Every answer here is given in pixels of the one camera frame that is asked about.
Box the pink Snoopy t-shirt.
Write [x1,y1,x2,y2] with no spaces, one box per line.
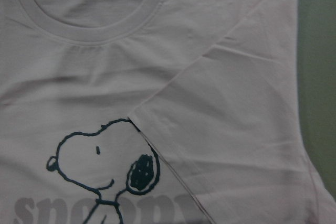
[1,0,335,223]

